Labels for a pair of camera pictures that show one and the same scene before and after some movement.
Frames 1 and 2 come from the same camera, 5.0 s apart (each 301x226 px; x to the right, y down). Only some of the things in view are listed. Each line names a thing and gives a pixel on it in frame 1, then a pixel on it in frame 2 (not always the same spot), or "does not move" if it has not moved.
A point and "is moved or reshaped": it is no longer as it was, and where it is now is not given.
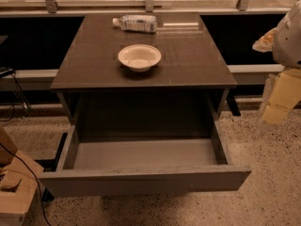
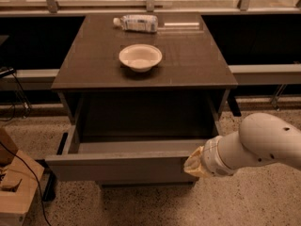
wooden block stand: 19,178 does not move
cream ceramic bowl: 139,57 does not move
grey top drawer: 129,166 is moved or reshaped
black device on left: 7,71 does not move
